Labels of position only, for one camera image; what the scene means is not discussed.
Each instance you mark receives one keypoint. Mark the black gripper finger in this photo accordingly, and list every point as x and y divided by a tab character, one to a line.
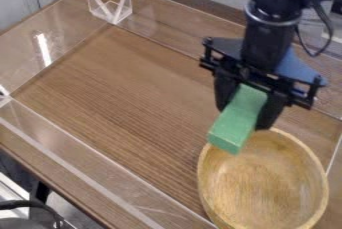
225	87
272	110

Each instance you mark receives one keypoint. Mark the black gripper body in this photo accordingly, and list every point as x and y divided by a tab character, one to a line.
262	59

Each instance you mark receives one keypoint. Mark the green rectangular block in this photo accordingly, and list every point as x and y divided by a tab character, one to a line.
237	120

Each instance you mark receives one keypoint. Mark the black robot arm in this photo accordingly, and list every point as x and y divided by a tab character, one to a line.
286	8

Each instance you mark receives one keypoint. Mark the brown wooden bowl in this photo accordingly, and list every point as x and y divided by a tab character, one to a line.
270	187

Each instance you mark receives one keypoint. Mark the clear acrylic corner bracket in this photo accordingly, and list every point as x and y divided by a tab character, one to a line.
110	11

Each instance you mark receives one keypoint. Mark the clear acrylic front wall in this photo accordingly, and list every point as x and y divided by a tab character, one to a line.
109	192

